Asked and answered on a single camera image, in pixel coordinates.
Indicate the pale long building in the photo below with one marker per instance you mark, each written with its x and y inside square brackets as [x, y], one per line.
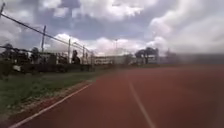
[110, 59]

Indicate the group of dark trees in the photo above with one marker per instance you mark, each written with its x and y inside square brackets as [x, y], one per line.
[146, 54]

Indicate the dark fence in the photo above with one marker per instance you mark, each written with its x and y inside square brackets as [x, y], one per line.
[50, 67]

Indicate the row of poles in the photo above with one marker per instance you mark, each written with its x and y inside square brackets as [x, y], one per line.
[43, 39]

